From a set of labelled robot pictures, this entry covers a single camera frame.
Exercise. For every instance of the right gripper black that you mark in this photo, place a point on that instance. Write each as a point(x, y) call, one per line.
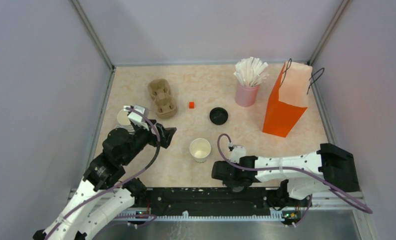
point(230, 183)

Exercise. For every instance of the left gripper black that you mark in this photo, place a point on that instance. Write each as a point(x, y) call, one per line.
point(166, 134)

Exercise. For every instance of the white paper cup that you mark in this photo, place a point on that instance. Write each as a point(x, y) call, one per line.
point(200, 149)

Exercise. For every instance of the black cup lid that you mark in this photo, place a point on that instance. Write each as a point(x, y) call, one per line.
point(218, 116)

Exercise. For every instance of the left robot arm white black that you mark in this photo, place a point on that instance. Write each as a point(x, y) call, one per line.
point(100, 196)

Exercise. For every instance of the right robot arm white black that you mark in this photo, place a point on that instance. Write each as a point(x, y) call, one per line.
point(329, 168)

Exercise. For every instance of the brown pulp cup carrier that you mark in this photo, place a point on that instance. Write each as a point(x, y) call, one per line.
point(164, 103)

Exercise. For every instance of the stack of paper cups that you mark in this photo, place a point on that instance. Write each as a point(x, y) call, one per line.
point(123, 121)

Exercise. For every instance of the pink straw holder cup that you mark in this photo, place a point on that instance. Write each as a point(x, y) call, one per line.
point(246, 96)

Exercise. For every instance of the orange paper bag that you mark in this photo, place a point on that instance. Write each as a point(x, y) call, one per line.
point(288, 99)

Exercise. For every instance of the bundle of white wrapped straws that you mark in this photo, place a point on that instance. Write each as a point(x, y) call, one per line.
point(250, 72)

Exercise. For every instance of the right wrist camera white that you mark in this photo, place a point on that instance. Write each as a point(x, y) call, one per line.
point(237, 152)

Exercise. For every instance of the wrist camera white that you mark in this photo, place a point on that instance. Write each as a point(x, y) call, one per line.
point(237, 152)
point(137, 115)

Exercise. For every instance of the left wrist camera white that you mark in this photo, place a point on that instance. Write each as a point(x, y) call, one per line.
point(137, 115)

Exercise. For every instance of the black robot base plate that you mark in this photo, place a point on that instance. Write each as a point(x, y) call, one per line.
point(216, 201)

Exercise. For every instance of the white toothed cable rail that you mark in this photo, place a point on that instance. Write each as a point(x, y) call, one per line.
point(275, 216)

